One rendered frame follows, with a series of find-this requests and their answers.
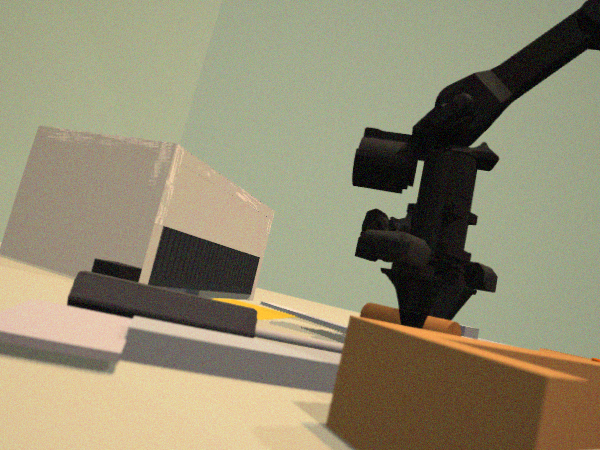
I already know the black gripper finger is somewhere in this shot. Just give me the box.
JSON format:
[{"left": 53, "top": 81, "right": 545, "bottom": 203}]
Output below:
[
  {"left": 428, "top": 283, "right": 477, "bottom": 321},
  {"left": 381, "top": 268, "right": 443, "bottom": 329}
]

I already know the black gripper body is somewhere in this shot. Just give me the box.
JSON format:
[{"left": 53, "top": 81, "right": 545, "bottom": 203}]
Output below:
[{"left": 355, "top": 193, "right": 498, "bottom": 293}]

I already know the beige cabinet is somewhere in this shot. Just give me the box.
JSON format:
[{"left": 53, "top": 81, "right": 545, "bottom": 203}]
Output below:
[{"left": 0, "top": 126, "right": 275, "bottom": 301}]

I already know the brown rectangular block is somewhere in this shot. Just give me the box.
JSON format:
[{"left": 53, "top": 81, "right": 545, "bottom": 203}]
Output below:
[{"left": 325, "top": 316, "right": 600, "bottom": 450}]

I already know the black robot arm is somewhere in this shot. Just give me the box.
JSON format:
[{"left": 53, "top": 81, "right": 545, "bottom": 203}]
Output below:
[{"left": 352, "top": 0, "right": 600, "bottom": 236}]

